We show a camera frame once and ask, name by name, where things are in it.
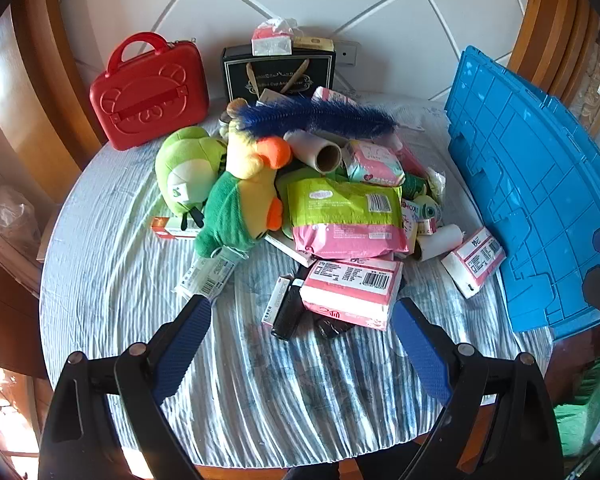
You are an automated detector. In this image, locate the white pack red print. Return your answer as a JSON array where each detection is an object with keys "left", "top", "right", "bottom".
[{"left": 400, "top": 198, "right": 422, "bottom": 247}]

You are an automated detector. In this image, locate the small pink pad pack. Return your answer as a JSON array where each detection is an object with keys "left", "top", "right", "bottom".
[{"left": 342, "top": 140, "right": 406, "bottom": 185}]

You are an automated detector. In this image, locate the orange white box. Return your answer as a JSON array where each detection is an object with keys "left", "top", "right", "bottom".
[{"left": 150, "top": 216, "right": 201, "bottom": 241}]

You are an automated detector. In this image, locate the striped bedsheet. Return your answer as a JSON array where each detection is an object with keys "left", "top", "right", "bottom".
[{"left": 39, "top": 95, "right": 556, "bottom": 466}]

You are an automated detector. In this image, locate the white wall socket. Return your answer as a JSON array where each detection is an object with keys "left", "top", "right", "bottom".
[{"left": 336, "top": 40, "right": 359, "bottom": 66}]

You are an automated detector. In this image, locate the green bag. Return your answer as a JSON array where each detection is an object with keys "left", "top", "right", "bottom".
[{"left": 552, "top": 355, "right": 600, "bottom": 456}]

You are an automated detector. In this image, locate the pink red tissue pack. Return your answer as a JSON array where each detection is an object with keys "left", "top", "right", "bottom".
[{"left": 300, "top": 259, "right": 403, "bottom": 332}]

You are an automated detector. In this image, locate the red white tissue box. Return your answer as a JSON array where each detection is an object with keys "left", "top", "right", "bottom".
[{"left": 251, "top": 17, "right": 299, "bottom": 56}]

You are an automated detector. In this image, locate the crinkled white wrapper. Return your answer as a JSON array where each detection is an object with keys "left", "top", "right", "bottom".
[{"left": 427, "top": 167, "right": 447, "bottom": 196}]

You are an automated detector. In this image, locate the black gift box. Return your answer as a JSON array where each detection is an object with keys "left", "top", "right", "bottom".
[{"left": 222, "top": 45, "right": 337, "bottom": 106}]

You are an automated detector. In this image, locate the beige flat box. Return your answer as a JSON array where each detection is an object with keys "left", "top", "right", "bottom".
[{"left": 291, "top": 36, "right": 335, "bottom": 53}]

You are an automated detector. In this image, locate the clear plastic bag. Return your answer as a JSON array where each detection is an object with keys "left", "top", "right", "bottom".
[{"left": 0, "top": 185, "right": 42, "bottom": 261}]

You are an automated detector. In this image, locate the green frog plush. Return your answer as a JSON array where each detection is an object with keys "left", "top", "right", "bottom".
[{"left": 155, "top": 126, "right": 228, "bottom": 216}]

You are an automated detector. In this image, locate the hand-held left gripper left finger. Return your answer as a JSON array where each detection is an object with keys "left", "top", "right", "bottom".
[{"left": 37, "top": 295, "right": 213, "bottom": 480}]

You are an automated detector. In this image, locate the white roll cardboard core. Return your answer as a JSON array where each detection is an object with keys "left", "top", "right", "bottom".
[{"left": 283, "top": 130, "right": 342, "bottom": 173}]

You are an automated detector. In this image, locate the large green pink pad pack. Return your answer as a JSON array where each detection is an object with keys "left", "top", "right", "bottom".
[{"left": 286, "top": 177, "right": 411, "bottom": 256}]

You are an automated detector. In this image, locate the black trash bag roll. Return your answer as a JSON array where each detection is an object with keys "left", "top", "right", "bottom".
[{"left": 271, "top": 275, "right": 311, "bottom": 342}]

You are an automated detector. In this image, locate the patterned rolled rug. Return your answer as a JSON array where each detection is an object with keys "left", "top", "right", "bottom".
[{"left": 570, "top": 25, "right": 600, "bottom": 128}]

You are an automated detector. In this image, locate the dark wooden nightstand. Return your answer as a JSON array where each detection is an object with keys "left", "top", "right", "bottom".
[{"left": 0, "top": 250, "right": 51, "bottom": 381}]

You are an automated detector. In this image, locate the black plastic bag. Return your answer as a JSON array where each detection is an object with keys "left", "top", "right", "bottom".
[{"left": 314, "top": 311, "right": 356, "bottom": 342}]

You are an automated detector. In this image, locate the cream cardboard box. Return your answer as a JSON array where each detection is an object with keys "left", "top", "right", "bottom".
[{"left": 257, "top": 87, "right": 292, "bottom": 107}]

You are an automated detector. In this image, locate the green can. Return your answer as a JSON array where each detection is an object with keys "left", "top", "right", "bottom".
[{"left": 402, "top": 172, "right": 428, "bottom": 198}]

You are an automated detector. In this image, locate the red bear suitcase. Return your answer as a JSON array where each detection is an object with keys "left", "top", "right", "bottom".
[{"left": 89, "top": 31, "right": 211, "bottom": 151}]

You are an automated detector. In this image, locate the pink soft pack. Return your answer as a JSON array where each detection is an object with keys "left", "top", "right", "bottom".
[{"left": 395, "top": 144, "right": 431, "bottom": 176}]

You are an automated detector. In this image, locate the blue bristle duster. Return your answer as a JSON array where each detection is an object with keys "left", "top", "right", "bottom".
[{"left": 226, "top": 96, "right": 398, "bottom": 140}]

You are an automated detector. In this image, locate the white flat box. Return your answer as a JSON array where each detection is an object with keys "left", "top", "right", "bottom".
[{"left": 265, "top": 232, "right": 316, "bottom": 268}]

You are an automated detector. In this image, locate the small pink box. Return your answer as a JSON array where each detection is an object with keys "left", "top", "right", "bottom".
[{"left": 261, "top": 276, "right": 292, "bottom": 328}]

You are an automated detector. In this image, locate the white barcode packet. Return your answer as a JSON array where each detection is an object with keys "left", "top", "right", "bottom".
[{"left": 174, "top": 247, "right": 243, "bottom": 303}]

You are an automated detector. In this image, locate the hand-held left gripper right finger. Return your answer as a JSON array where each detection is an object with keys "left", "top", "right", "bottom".
[{"left": 390, "top": 296, "right": 567, "bottom": 480}]

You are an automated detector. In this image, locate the blue plastic crate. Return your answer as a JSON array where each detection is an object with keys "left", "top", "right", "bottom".
[{"left": 444, "top": 45, "right": 600, "bottom": 333}]

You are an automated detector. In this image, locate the white pink tissue pack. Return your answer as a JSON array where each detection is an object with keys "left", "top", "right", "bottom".
[
  {"left": 440, "top": 226, "right": 507, "bottom": 300},
  {"left": 312, "top": 86, "right": 361, "bottom": 107}
]

